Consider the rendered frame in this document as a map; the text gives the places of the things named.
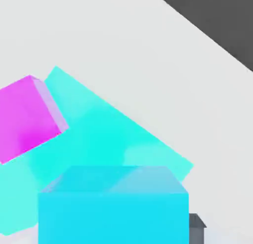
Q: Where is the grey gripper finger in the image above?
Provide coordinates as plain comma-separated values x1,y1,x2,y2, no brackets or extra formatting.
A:
188,213,208,244

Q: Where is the large turquoise box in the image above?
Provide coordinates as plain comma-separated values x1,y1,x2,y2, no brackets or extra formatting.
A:
0,65,195,237

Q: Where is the small blue cube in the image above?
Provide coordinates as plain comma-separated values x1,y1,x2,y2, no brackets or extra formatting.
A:
38,165,190,244

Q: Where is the small magenta cube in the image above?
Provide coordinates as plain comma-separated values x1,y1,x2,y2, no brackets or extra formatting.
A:
0,75,70,165

